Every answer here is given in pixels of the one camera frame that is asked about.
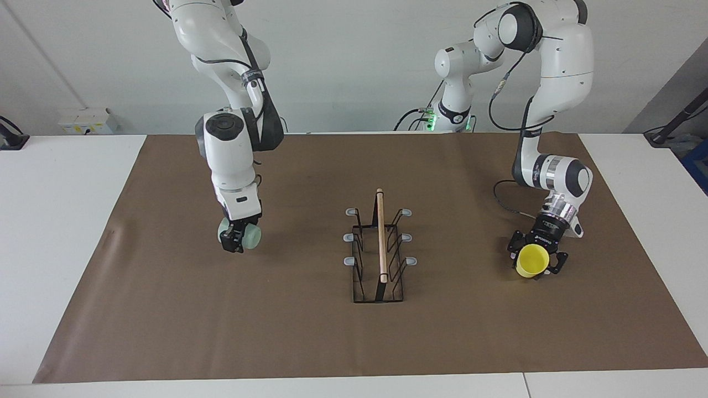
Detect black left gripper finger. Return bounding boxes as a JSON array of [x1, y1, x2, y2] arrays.
[[545, 250, 569, 276], [508, 230, 530, 260]]

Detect black base cable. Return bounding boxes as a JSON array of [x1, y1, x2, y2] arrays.
[[394, 83, 446, 132]]

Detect yellow plastic cup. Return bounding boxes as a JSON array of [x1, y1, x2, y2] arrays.
[[516, 244, 550, 278]]

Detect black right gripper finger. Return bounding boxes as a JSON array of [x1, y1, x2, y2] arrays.
[[220, 231, 246, 254]]

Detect blue box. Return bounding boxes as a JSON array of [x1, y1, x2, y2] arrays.
[[679, 138, 708, 195]]

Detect pale green plastic cup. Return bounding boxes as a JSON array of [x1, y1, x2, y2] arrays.
[[217, 217, 262, 250]]

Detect black clamp base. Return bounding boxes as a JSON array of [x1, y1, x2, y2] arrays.
[[0, 115, 30, 151]]

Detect white wall socket box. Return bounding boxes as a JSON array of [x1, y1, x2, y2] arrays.
[[58, 108, 119, 136]]

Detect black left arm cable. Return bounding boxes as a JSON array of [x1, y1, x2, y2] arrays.
[[489, 55, 555, 217]]

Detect black wire cup rack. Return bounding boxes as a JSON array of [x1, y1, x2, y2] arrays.
[[344, 188, 418, 303]]

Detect brown paper table mat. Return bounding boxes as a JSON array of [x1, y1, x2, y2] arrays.
[[32, 132, 708, 384]]

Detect black stand pole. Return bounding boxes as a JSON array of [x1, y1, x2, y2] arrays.
[[643, 86, 708, 149]]

